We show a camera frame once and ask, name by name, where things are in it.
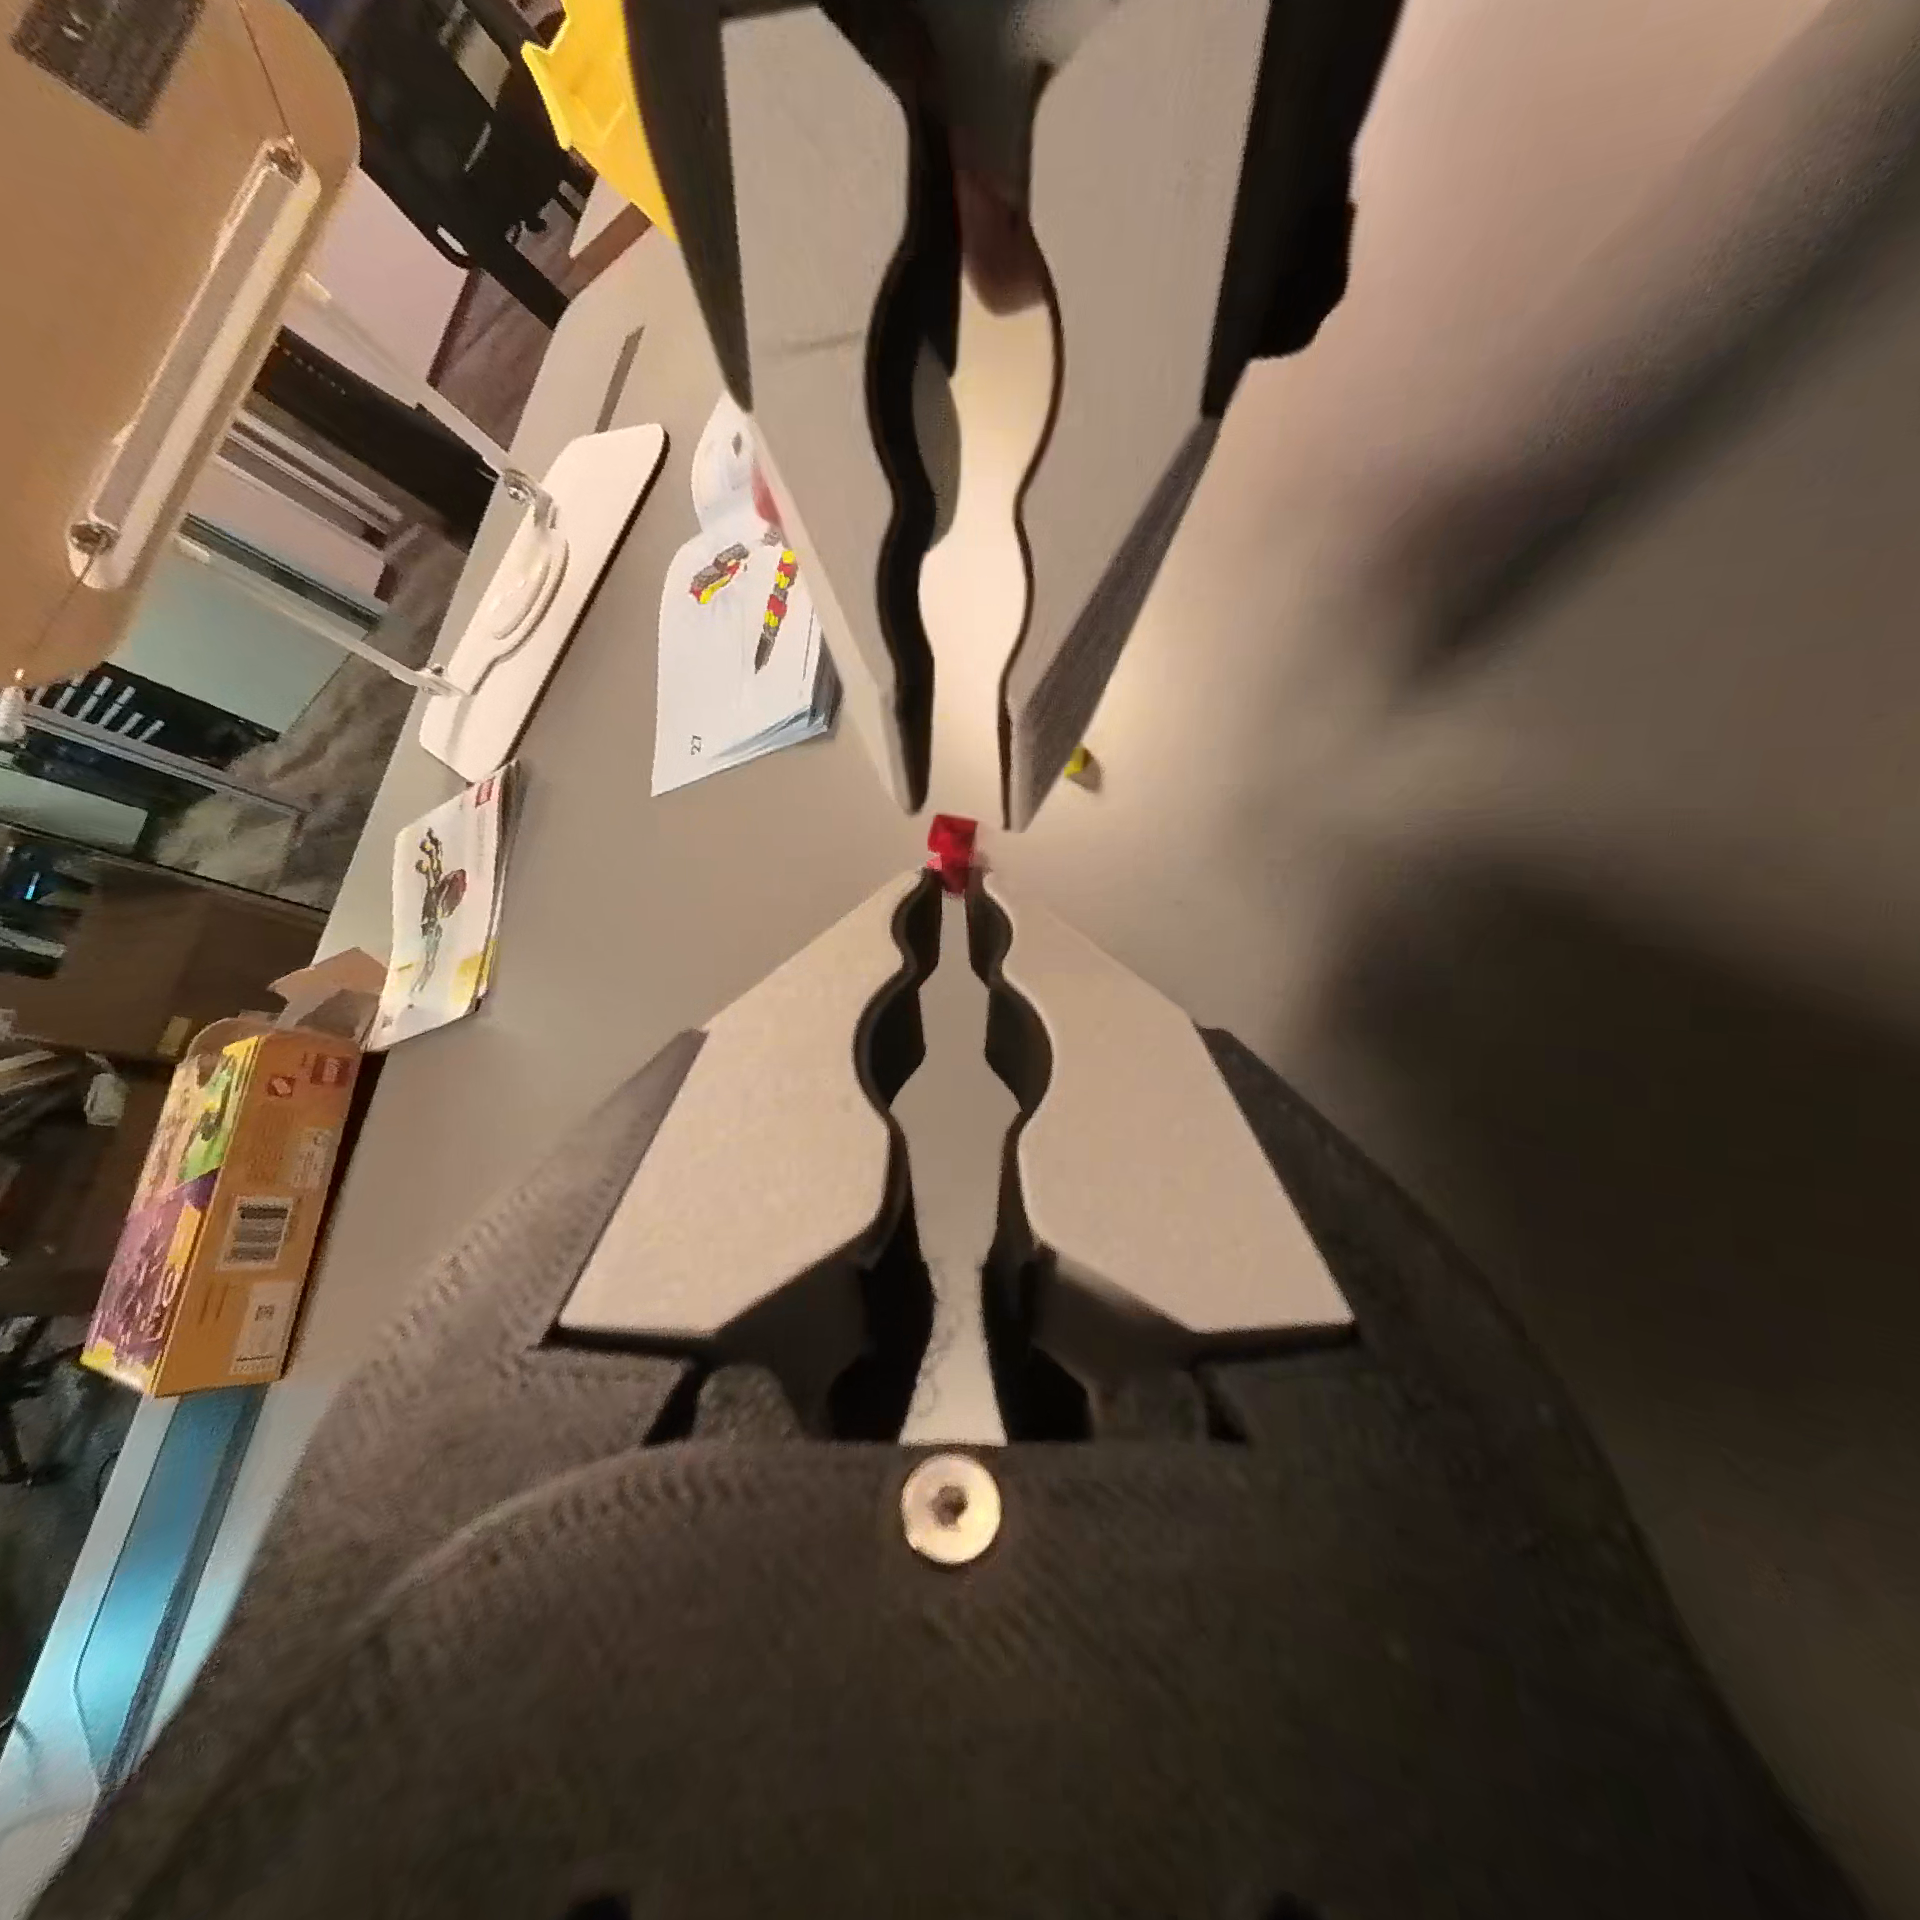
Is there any person's right hand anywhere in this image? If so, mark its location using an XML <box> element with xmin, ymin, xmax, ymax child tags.
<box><xmin>958</xmin><ymin>158</ymin><xmax>1057</xmax><ymax>320</ymax></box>

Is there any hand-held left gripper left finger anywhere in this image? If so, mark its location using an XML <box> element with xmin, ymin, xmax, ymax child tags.
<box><xmin>552</xmin><ymin>865</ymin><xmax>939</xmax><ymax>1441</ymax></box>

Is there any open instruction booklet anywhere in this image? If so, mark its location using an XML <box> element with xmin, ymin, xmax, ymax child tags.
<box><xmin>649</xmin><ymin>393</ymin><xmax>847</xmax><ymax>799</ymax></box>

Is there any yellow plastic bin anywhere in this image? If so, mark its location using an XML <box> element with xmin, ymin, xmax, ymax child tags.
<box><xmin>518</xmin><ymin>0</ymin><xmax>682</xmax><ymax>244</ymax></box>

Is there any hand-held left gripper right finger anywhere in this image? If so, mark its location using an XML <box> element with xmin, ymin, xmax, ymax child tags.
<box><xmin>961</xmin><ymin>873</ymin><xmax>1360</xmax><ymax>1441</ymax></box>

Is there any closed instruction booklet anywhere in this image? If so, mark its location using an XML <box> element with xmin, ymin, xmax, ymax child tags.
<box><xmin>365</xmin><ymin>758</ymin><xmax>523</xmax><ymax>1051</ymax></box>

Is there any colourful toy set box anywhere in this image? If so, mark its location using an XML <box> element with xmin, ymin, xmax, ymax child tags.
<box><xmin>78</xmin><ymin>951</ymin><xmax>381</xmax><ymax>1400</ymax></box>

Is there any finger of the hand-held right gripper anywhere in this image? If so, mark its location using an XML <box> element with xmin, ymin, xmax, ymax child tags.
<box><xmin>718</xmin><ymin>0</ymin><xmax>966</xmax><ymax>819</ymax></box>
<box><xmin>997</xmin><ymin>0</ymin><xmax>1279</xmax><ymax>833</ymax></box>

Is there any wooden book stand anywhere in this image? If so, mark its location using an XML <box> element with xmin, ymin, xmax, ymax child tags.
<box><xmin>0</xmin><ymin>0</ymin><xmax>673</xmax><ymax>781</ymax></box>

